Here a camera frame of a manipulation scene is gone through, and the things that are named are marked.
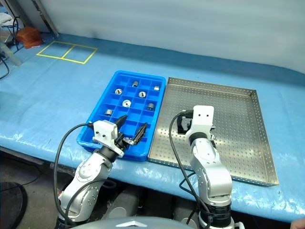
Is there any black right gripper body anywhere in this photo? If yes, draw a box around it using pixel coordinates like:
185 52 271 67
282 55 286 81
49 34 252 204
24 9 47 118
183 114 193 131

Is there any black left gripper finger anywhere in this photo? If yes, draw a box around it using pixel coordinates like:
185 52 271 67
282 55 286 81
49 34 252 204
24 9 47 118
115 114 128 131
130 123 148 146

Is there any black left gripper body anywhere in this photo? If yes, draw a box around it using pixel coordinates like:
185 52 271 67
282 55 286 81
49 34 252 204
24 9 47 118
115 134 133 150

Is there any blue plastic compartment tray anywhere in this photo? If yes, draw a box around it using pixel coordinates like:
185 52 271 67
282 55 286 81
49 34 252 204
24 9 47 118
76 70 167 162

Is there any perforated steel tray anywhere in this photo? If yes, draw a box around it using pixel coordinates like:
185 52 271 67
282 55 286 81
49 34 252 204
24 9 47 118
147 76 280 187

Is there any person's bare hand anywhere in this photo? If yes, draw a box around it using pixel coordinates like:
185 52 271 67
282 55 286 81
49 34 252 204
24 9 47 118
291 219 305 229

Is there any dark grey rounded shape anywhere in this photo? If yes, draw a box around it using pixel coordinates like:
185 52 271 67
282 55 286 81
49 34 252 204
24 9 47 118
107 190 141 220
173 202 201 225

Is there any blue plastic table cover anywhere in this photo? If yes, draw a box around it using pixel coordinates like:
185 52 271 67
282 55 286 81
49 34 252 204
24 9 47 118
0 32 305 224

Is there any grey robot torso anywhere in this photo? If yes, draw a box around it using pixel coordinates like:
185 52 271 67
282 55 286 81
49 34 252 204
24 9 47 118
78 216 198 229

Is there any orange brown box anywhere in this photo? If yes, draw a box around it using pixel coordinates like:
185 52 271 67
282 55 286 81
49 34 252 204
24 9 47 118
16 26 44 50

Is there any black round base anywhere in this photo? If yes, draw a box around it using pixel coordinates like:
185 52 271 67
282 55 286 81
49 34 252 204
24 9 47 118
0 182 28 229

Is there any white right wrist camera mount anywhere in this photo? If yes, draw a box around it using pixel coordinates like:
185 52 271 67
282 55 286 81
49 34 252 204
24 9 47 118
189 105 214 136

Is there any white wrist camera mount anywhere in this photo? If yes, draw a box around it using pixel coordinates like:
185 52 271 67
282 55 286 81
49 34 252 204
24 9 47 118
92 120 125 157
189 105 214 136

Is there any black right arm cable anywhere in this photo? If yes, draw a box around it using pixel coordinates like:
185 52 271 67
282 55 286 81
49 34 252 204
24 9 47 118
168 108 215 229

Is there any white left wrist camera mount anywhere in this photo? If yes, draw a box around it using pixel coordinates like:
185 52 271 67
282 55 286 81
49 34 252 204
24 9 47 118
92 120 125 157

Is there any grey metal post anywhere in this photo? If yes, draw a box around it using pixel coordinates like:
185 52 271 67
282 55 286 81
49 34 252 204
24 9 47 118
33 0 60 37

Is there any black background cable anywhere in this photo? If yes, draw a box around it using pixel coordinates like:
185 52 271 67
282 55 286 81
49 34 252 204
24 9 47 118
10 14 26 52
0 53 10 80

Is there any grey metal angle bracket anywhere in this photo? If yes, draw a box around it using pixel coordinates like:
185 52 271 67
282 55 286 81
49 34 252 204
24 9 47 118
0 39 22 67

